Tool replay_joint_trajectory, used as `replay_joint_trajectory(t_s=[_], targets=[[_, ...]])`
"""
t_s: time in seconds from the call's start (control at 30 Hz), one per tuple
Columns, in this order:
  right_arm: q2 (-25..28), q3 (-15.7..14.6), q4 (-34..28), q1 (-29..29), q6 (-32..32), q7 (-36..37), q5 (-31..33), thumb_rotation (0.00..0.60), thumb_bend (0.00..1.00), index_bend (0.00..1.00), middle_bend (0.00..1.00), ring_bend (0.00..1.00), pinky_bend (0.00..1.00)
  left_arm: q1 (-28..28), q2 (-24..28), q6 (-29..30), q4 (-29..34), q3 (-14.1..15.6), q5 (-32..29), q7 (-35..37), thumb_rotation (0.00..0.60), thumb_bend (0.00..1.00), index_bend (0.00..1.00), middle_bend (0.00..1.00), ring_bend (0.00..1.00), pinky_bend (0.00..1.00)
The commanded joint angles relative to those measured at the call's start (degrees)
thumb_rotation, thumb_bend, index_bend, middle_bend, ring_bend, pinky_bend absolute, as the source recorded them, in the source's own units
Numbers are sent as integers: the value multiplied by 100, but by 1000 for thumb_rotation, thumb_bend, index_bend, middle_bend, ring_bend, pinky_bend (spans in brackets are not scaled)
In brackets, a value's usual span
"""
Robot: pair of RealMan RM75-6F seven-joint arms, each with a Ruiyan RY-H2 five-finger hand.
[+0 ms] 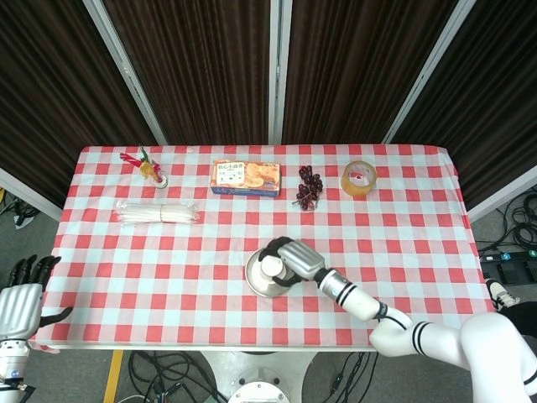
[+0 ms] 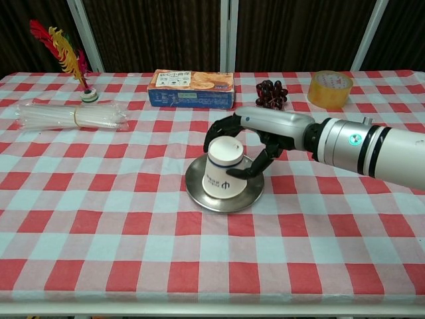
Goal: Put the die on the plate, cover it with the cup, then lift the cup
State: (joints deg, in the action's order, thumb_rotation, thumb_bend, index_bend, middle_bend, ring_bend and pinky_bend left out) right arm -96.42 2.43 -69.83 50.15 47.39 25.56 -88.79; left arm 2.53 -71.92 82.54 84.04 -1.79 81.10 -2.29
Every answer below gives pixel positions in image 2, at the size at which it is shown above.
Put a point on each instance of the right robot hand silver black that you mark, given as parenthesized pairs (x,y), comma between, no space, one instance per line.
(275,121)

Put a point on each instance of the white paper cup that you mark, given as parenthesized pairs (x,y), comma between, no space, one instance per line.
(222,166)

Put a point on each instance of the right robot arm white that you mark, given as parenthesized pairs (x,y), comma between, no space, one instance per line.
(391,153)

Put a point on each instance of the round metal plate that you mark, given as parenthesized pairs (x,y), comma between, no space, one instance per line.
(255,189)

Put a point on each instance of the dark red grape bunch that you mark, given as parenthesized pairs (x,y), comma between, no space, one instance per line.
(270,94)

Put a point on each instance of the clear yellowish tape roll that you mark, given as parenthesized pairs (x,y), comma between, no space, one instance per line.
(328,91)

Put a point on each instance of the orange blue biscuit box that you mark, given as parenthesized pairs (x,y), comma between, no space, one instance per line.
(191,89)

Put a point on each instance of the dark brown partition panel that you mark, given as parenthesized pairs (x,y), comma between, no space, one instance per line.
(299,33)
(401,36)
(20,50)
(156,33)

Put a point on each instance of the red white checkered tablecloth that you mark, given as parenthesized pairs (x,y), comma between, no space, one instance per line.
(133,239)

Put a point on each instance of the pack of white straws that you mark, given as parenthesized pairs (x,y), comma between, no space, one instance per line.
(66,116)

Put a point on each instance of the white partition frame post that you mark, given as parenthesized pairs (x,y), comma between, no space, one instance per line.
(368,36)
(88,36)
(229,36)

